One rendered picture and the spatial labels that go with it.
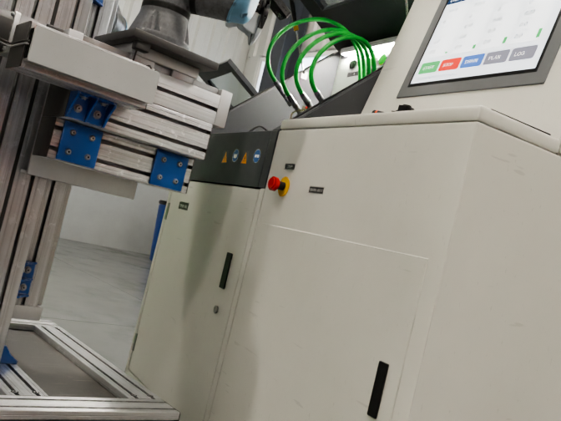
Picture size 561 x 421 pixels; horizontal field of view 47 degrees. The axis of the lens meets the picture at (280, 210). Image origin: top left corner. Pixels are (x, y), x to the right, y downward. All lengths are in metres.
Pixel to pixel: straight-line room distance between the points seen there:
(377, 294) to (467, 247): 0.20
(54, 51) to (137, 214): 7.86
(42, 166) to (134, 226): 7.59
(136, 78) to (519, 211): 0.79
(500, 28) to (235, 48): 8.44
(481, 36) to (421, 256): 0.68
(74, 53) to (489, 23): 0.96
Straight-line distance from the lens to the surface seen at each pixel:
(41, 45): 1.32
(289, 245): 1.55
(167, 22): 1.57
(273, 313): 1.56
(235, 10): 1.58
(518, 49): 1.57
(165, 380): 2.08
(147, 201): 9.18
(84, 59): 1.34
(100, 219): 8.92
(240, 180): 1.86
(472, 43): 1.70
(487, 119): 1.20
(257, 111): 2.46
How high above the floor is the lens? 0.68
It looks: 2 degrees up
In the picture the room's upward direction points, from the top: 14 degrees clockwise
